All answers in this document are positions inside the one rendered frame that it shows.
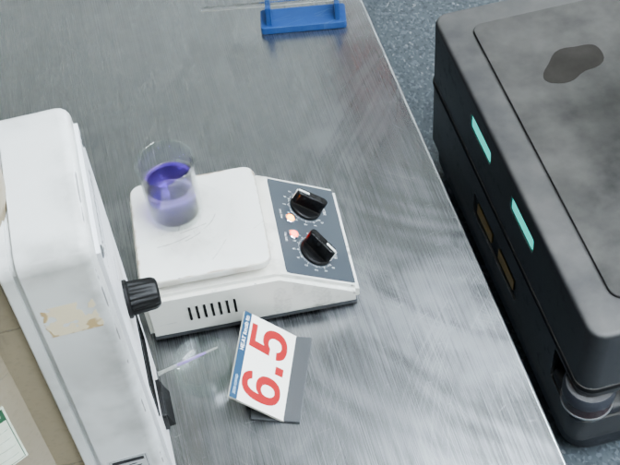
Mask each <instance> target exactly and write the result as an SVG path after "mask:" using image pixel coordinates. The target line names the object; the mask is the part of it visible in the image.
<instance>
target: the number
mask: <svg viewBox="0 0 620 465"><path fill-rule="evenodd" d="M290 341H291V336H290V335H288V334H286V333H284V332H282V331H280V330H278V329H276V328H274V327H272V326H270V325H268V324H266V323H264V322H262V321H260V320H258V319H256V318H254V317H252V319H251V324H250V329H249V334H248V339H247V344H246V349H245V354H244V363H243V369H242V373H241V379H240V384H239V388H238V394H237V397H239V398H241V399H244V400H246V401H249V402H251V403H253V404H255V405H256V406H258V407H260V408H263V409H265V410H267V411H270V412H272V413H274V414H277V415H279V411H280V400H281V394H282V389H283V382H284V377H285V371H286V364H287V359H288V353H289V347H290Z"/></svg>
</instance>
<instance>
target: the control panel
mask: <svg viewBox="0 0 620 465"><path fill-rule="evenodd" d="M267 179H268V178H267ZM299 188H302V189H304V190H306V191H308V192H311V193H313V194H315V195H317V196H320V197H323V198H324V199H325V200H326V201H327V202H328V203H327V205H326V206H325V208H324V209H323V211H322V212H321V214H320V216H319V217H318V218H317V219H316V220H313V221H309V220H305V219H303V218H301V217H299V216H298V215H297V214H296V213H295V212H294V211H293V210H292V207H291V199H292V196H293V195H294V193H295V192H296V190H297V189H299ZM268 190H269V194H270V198H271V203H272V207H273V211H274V216H275V221H276V225H277V229H278V234H279V238H280V246H281V251H282V254H283V259H284V264H285V268H286V270H287V272H289V273H292V274H299V275H305V276H311V277H317V278H322V279H329V280H340V281H346V282H355V280H354V277H353V273H352V266H351V262H350V259H349V256H348V252H347V248H346V244H345V241H344V237H343V233H342V229H341V227H340V220H339V216H338V212H337V209H336V205H335V201H334V198H333V195H332V191H328V190H325V189H319V188H314V187H310V186H305V185H297V184H292V183H286V182H282V181H277V180H272V179H268ZM288 214H292V215H293V216H294V221H290V220H288V219H287V215H288ZM312 229H315V230H317V231H318V232H319V233H320V234H321V235H322V236H323V237H324V238H325V239H327V240H328V241H329V242H330V243H331V244H332V245H333V246H334V247H335V248H336V250H337V254H336V255H335V256H334V257H333V258H332V260H331V261H330V262H329V263H328V264H327V265H325V266H318V265H315V264H313V263H311V262H309V261H308V260H307V259H306V258H305V257H304V256H303V254H302V252H301V243H302V241H303V240H304V239H305V237H306V236H307V234H309V232H310V231H311V230H312ZM292 230H295V231H297V232H298V236H297V237H294V236H292V235H291V233H290V231H292Z"/></svg>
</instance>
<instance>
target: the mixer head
mask: <svg viewBox="0 0 620 465"><path fill-rule="evenodd" d="M160 306H161V295H160V291H159V287H158V283H157V281H156V280H155V279H154V278H152V277H147V278H143V279H138V280H129V281H127V278H126V275H125V270H124V267H123V264H122V261H121V258H120V256H119V253H118V249H117V246H116V243H115V240H114V238H113V233H112V230H111V226H110V223H109V221H108V218H107V215H106V212H105V209H104V206H103V204H102V200H101V195H100V192H99V189H98V186H97V184H96V181H95V177H94V174H93V171H92V169H91V166H90V163H89V158H88V154H87V151H86V149H85V146H84V140H83V137H82V136H81V135H80V131H79V128H78V123H76V124H73V122H72V119H71V116H70V114H69V113H68V112H67V111H66V110H63V109H61V108H58V109H52V110H47V111H43V112H38V113H31V114H27V115H22V116H19V117H15V118H10V119H6V120H2V121H0V465H175V460H174V455H173V447H172V442H171V438H170V433H169V429H171V426H172V425H175V424H176V421H175V418H174V413H173V405H172V400H171V396H170V391H169V390H168V389H167V388H166V387H165V386H164V385H163V384H162V382H161V381H160V380H159V375H158V372H157V371H156V367H155V364H154V362H153V359H152V356H151V353H150V350H149V345H148V342H147V339H146V336H145V333H144V330H143V327H142V325H141V322H140V318H139V314H142V313H146V312H148V311H151V310H155V309H158V308H159V307H160Z"/></svg>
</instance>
